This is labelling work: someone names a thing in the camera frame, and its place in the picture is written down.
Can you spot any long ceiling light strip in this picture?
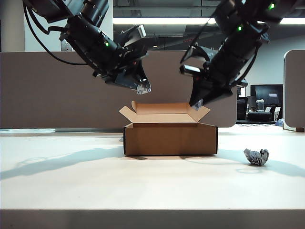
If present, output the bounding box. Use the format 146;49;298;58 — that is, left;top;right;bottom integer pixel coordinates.
112;17;305;25

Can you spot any paper ball blue print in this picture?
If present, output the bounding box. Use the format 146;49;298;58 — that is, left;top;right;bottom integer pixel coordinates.
192;100;204;112
136;82;152;95

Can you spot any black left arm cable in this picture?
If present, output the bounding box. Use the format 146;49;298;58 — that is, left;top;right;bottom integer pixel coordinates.
23;3;94;67

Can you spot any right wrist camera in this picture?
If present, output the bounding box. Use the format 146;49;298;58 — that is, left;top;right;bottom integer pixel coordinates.
179;44;211;76

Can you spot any narrow grey desk partition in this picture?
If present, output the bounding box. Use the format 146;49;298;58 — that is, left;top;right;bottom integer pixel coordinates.
283;49;305;133

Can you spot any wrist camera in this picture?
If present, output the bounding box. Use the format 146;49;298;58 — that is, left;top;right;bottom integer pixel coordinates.
120;23;147;48
179;44;211;76

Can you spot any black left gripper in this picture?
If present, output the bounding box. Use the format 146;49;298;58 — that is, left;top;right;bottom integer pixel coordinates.
92;44;153;93

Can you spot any wide grey desk partition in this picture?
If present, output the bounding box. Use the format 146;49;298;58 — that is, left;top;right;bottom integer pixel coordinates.
0;50;238;130

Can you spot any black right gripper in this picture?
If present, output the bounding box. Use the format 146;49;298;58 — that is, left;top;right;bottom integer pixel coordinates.
189;46;249;108

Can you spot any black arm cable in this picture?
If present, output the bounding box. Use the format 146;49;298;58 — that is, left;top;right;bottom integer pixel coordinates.
23;3;94;67
234;45;260;84

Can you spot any black office chair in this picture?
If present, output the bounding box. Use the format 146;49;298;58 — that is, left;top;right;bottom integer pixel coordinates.
237;96;249;120

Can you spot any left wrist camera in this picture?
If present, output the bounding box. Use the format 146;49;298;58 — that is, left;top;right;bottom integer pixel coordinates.
120;23;147;48

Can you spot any metal wall switch plate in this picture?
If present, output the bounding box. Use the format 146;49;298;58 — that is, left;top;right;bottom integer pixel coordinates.
61;39;73;52

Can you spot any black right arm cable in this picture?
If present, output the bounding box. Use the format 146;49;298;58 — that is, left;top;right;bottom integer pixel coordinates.
234;45;260;84

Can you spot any paper ball black print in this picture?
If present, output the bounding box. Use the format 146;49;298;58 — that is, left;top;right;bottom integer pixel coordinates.
243;148;270;167

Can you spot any large black monitor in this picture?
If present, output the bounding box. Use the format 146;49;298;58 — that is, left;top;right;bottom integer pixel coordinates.
250;84;284;107

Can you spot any open brown cardboard box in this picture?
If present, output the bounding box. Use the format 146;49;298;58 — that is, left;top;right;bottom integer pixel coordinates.
118;100;218;157

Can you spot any round black ottoman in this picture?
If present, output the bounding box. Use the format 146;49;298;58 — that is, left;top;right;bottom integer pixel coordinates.
247;112;273;122

